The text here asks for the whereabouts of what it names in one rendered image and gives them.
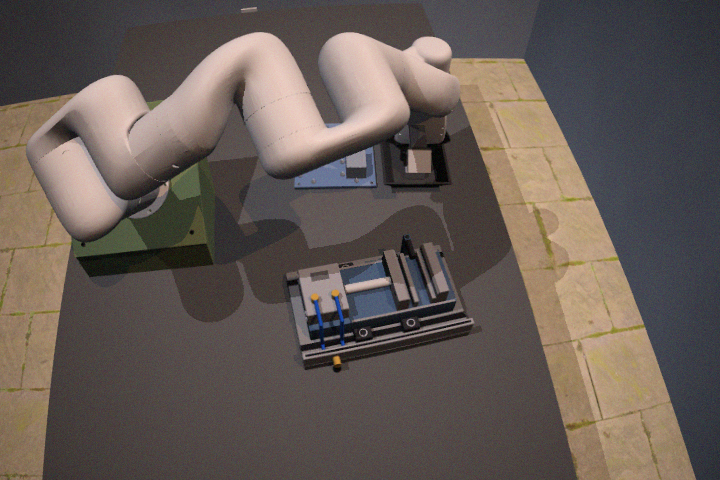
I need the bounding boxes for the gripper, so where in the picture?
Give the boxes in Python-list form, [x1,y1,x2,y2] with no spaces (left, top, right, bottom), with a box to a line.
[387,111,451,166]

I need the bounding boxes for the grey flat bar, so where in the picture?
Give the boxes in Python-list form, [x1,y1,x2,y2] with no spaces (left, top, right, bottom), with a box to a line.
[415,250,436,304]
[398,253,419,307]

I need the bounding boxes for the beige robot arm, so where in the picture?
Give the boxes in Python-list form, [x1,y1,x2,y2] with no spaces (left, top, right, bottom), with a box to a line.
[26,32,460,242]

